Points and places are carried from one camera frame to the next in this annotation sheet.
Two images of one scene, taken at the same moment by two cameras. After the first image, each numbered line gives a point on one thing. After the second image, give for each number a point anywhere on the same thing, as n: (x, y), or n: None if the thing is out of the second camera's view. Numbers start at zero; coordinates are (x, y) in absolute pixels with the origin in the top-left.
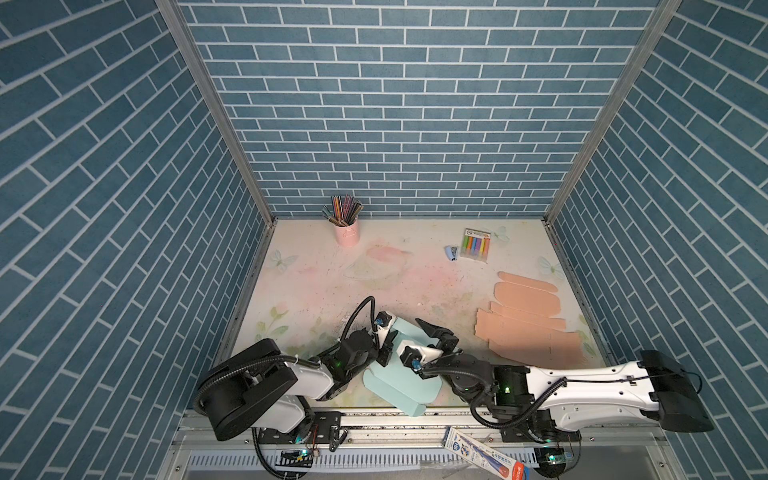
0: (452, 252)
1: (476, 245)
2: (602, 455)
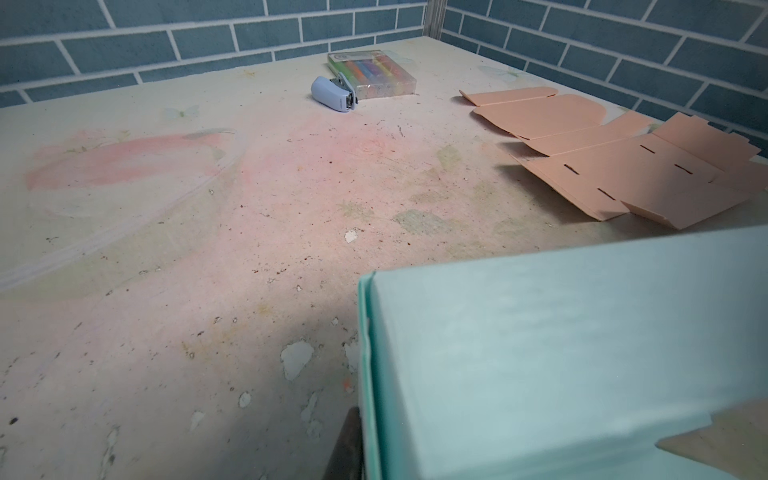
0: (337, 92)
1: (376, 73)
2: None
